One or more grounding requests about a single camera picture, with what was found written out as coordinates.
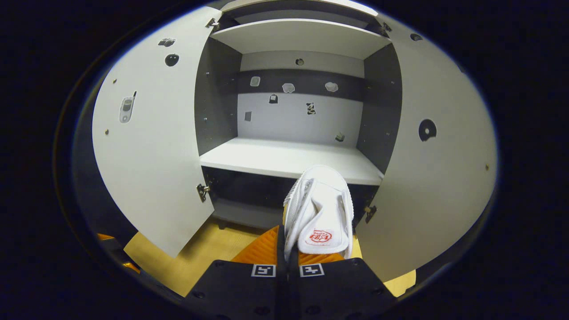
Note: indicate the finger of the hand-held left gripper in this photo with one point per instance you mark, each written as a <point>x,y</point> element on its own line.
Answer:
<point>106,237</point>
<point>130,267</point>

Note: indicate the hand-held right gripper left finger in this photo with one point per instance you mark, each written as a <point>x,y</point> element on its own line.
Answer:
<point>281,244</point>

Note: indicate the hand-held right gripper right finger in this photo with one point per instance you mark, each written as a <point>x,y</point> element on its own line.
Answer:
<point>338,289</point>

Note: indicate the white canvas shoe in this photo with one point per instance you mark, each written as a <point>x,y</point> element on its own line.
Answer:
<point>320,209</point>

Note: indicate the white shoe cabinet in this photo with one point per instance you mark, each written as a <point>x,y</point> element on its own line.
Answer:
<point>289,155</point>

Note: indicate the white shoe cabinet door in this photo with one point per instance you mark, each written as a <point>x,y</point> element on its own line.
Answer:
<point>435,186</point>
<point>151,155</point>

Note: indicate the white cabinet shelf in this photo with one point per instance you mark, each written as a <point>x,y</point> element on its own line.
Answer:
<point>275,158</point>
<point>302,38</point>

